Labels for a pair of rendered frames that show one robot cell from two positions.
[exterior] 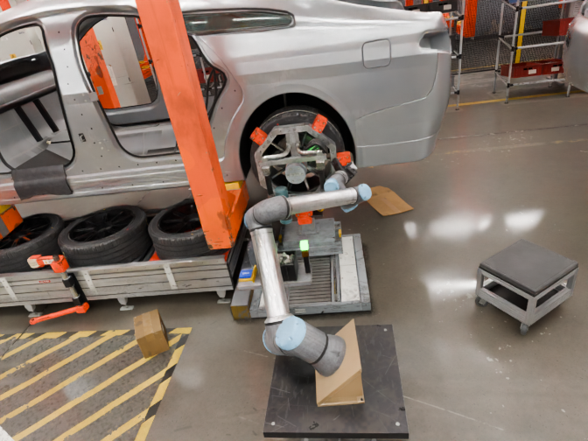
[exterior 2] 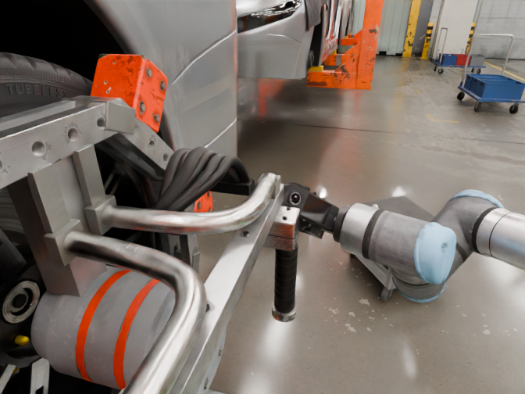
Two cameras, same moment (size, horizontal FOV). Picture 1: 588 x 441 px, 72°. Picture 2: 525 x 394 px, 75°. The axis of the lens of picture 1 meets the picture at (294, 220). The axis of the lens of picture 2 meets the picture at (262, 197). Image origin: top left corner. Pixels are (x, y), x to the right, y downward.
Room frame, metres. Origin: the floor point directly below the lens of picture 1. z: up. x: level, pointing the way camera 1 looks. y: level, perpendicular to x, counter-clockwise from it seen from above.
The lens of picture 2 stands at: (2.31, 0.22, 1.21)
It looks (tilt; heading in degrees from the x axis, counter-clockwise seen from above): 28 degrees down; 277
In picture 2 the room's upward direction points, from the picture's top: straight up
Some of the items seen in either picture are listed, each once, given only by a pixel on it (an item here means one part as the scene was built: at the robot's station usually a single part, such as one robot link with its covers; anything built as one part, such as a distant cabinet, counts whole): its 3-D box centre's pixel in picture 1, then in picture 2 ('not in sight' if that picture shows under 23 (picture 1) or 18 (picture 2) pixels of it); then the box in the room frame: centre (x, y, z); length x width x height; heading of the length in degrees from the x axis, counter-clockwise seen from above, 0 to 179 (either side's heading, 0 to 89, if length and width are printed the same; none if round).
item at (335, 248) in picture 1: (310, 239); not in sight; (2.75, -0.11, 0.13); 0.50 x 0.36 x 0.10; 82
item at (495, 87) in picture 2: not in sight; (494, 72); (-0.41, -5.35, 0.48); 1.00 x 0.61 x 0.96; 84
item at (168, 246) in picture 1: (195, 228); not in sight; (2.77, 0.76, 0.39); 0.66 x 0.66 x 0.24
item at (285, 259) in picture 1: (279, 265); not in sight; (1.93, 0.12, 0.51); 0.20 x 0.14 x 0.13; 80
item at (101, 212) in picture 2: (307, 143); (192, 175); (2.45, -0.16, 1.03); 0.19 x 0.18 x 0.11; 172
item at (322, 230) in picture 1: (307, 219); not in sight; (2.75, -0.11, 0.32); 0.40 x 0.30 x 0.28; 82
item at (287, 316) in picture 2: (322, 179); (285, 278); (2.32, -0.22, 0.83); 0.04 x 0.04 x 0.16
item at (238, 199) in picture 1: (227, 194); not in sight; (2.62, 0.43, 0.69); 0.52 x 0.17 x 0.35; 172
